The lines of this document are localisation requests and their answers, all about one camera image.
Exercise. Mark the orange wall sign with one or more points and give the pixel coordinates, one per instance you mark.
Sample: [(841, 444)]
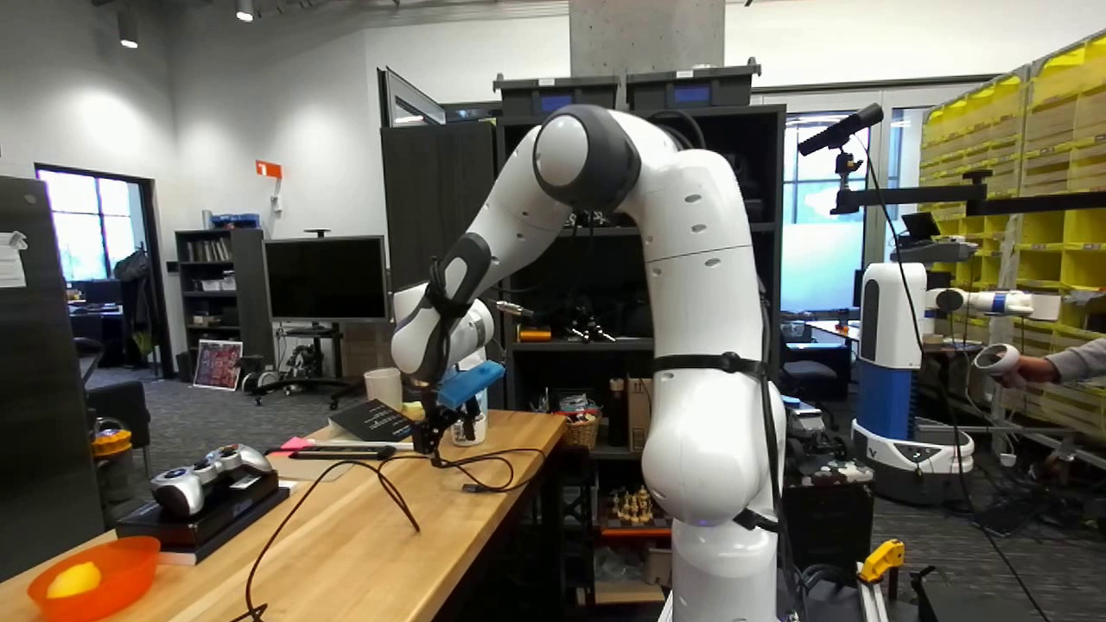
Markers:
[(266, 171)]

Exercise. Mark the operator hand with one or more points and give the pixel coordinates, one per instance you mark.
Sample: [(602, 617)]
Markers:
[(1039, 368)]

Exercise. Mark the grey sleeved forearm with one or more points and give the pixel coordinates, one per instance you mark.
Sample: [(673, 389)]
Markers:
[(1082, 361)]

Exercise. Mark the grey game controller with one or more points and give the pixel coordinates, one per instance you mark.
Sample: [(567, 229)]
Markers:
[(208, 473)]

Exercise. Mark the black printed box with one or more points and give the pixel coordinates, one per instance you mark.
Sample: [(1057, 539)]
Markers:
[(372, 418)]

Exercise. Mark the black remote control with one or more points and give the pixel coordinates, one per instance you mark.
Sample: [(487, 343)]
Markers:
[(346, 452)]

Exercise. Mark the white vr controller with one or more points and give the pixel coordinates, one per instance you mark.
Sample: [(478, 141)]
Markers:
[(993, 357)]

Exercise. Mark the blue white mobile robot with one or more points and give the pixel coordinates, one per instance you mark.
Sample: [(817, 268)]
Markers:
[(894, 368)]

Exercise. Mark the orange bowl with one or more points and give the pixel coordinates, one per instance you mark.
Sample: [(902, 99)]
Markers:
[(117, 573)]

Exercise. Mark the black refrigerator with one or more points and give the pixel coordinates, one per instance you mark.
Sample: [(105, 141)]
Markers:
[(45, 402)]

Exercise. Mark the pink sticky note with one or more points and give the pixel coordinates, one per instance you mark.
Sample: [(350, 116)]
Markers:
[(296, 444)]

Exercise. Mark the black equipment case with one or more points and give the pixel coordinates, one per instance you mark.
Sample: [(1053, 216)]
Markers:
[(830, 520)]

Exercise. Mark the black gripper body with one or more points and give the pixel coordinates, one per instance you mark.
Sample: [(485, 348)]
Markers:
[(438, 425)]

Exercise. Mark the black armchair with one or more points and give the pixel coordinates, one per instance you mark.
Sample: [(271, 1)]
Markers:
[(108, 390)]

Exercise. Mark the yellow bin shelving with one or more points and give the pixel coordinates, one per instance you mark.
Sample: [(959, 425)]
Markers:
[(1039, 151)]

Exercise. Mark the yellow ball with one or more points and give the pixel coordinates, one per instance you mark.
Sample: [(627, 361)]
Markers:
[(74, 578)]

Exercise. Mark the black television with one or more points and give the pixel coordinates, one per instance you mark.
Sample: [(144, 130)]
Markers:
[(327, 276)]

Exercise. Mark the black boom camera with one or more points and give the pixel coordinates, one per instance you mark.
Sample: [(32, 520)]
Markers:
[(841, 130)]

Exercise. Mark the black bookshelf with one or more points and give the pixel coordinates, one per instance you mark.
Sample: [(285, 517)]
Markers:
[(213, 288)]

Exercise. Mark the white paper note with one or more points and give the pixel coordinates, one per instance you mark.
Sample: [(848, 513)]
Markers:
[(11, 260)]

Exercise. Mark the flat black box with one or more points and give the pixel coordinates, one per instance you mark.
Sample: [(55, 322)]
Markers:
[(208, 523)]

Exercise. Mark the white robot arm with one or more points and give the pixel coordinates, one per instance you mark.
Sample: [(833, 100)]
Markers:
[(702, 348)]

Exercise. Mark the dark shelving unit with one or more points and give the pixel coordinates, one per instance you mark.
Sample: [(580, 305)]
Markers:
[(576, 288)]

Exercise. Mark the framed picture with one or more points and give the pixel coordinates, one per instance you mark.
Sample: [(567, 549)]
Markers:
[(214, 364)]

